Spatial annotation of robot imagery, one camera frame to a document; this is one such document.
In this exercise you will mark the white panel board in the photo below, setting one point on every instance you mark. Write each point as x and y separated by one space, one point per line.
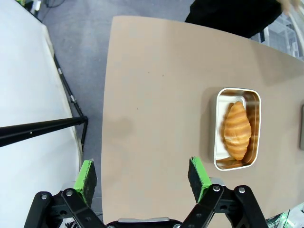
28 83

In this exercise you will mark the person's right hand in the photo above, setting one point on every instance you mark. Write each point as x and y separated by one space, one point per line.
291 4

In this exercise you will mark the golden croissant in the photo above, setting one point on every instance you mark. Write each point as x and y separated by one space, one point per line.
237 130

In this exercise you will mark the black tripod stand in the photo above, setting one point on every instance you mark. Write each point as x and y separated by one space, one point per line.
42 128

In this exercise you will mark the person in black T-shirt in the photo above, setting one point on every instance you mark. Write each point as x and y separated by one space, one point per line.
232 14

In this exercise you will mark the rectangular stainless steel container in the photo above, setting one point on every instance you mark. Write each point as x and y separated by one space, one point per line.
302 128
216 133

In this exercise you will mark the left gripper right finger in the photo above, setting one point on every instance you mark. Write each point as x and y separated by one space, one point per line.
202 187

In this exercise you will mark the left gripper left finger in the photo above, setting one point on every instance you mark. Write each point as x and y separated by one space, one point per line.
86 183

